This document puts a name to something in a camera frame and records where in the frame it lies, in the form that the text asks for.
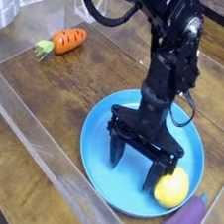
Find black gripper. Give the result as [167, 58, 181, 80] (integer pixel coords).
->
[107, 81, 184, 192]

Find yellow toy lemon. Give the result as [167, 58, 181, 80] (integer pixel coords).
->
[154, 167, 189, 209]

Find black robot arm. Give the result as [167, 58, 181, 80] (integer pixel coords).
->
[108, 0, 203, 191]

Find blue round tray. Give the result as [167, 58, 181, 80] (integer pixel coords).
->
[80, 89, 205, 218]

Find orange toy carrot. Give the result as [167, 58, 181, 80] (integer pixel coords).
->
[34, 27, 87, 60]

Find clear acrylic enclosure wall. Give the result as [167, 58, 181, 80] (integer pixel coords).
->
[0, 0, 224, 224]

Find black corrugated cable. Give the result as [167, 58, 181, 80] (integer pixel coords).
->
[72, 0, 142, 32]

